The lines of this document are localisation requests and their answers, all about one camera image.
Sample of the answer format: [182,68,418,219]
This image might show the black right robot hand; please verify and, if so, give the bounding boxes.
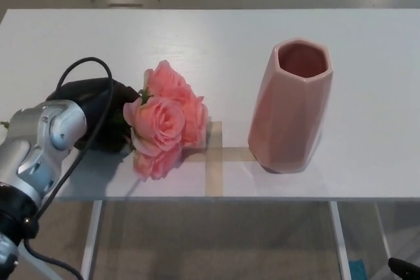
[388,256,420,280]

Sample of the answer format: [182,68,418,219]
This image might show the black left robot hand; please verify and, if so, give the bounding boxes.
[45,77,142,153]

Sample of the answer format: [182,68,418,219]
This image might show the pink artificial rose bunch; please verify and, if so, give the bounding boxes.
[0,60,209,181]

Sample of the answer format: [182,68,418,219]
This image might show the pink faceted ceramic vase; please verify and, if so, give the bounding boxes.
[247,37,334,174]

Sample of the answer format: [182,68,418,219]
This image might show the thin white table leg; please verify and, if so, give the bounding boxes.
[373,203,393,261]

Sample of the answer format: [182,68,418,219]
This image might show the blue floor tape patch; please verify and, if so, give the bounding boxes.
[349,258,367,277]

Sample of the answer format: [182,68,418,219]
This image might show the short beige tape strip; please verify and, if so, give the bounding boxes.
[186,147,255,163]

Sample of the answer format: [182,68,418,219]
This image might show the grey-blue metal bar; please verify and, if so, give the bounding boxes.
[14,247,72,280]

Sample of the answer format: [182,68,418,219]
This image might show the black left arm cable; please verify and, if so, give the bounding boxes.
[24,57,116,280]

